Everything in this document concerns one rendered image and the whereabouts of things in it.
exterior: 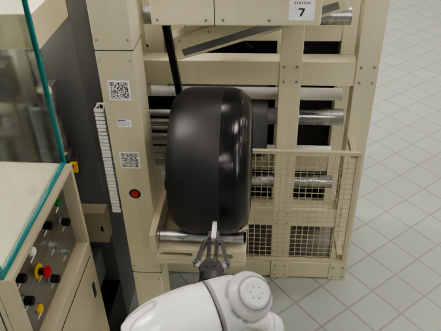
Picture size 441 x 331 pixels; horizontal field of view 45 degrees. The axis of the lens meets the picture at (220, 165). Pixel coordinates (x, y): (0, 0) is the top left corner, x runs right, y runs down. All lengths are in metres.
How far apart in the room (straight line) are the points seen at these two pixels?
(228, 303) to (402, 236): 2.56
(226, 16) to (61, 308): 1.17
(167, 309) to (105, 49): 0.98
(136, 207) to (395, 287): 1.69
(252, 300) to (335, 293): 2.08
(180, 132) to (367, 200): 2.20
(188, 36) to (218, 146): 0.56
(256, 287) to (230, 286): 0.05
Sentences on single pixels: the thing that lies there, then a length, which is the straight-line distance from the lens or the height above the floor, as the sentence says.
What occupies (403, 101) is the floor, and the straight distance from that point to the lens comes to 5.05.
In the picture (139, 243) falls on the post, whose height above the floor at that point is 0.79.
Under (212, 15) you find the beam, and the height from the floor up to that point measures 1.68.
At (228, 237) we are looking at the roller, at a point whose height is 0.91.
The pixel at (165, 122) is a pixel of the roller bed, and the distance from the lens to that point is 2.36.
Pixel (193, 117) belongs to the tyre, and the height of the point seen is 1.42.
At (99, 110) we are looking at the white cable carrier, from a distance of 1.93.
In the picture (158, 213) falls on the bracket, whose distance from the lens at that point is 2.16.
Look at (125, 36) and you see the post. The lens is 1.77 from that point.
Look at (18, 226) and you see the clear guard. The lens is 1.66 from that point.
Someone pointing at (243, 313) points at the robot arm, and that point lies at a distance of 1.09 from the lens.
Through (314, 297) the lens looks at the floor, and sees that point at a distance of 3.11.
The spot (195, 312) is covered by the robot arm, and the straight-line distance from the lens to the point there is 1.09.
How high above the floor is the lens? 2.35
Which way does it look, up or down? 36 degrees down
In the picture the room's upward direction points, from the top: 2 degrees counter-clockwise
